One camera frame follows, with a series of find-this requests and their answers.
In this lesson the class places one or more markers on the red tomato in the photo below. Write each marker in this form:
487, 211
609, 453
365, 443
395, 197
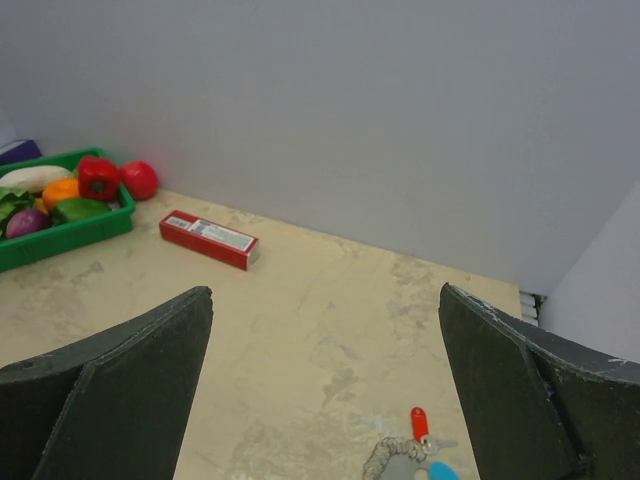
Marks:
140, 179

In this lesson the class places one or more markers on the red rectangular box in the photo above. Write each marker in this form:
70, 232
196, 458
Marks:
210, 239

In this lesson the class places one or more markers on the green leafy cabbage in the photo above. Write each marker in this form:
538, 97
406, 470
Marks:
12, 201

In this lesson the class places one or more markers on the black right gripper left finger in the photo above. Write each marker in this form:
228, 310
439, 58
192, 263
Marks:
114, 405

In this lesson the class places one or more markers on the green plastic tray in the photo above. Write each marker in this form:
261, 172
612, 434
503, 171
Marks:
60, 239

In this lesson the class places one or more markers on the green bell pepper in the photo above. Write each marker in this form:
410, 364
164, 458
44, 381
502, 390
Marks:
77, 209

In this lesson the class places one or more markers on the white radish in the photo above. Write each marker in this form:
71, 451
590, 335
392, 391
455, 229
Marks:
34, 179

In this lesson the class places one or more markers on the silver key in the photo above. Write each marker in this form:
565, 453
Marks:
432, 445

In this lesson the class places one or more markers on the purple onion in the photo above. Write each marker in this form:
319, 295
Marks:
26, 222

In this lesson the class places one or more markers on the purple box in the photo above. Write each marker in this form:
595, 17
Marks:
19, 151

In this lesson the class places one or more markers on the red key tag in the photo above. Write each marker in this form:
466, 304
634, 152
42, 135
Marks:
419, 424

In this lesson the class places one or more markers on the orange bell pepper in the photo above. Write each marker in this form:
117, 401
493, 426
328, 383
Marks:
63, 189

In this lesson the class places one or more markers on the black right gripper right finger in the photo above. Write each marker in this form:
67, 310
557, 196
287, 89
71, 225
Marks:
536, 405

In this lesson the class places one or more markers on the red bell pepper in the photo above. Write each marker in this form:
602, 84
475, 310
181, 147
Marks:
98, 178

